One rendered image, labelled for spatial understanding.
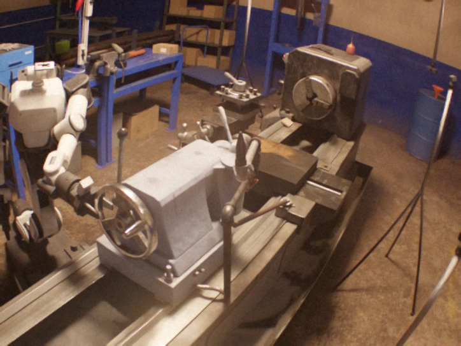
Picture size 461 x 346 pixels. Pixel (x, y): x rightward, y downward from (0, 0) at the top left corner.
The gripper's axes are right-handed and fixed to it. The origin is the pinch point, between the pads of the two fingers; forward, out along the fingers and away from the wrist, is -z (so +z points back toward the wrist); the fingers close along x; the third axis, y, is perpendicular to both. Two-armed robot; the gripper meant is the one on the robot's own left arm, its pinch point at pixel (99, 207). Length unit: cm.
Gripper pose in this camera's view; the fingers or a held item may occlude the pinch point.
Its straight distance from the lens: 109.7
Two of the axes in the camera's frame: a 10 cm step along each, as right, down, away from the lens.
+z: -8.5, -3.2, 4.1
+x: -5.1, 3.5, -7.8
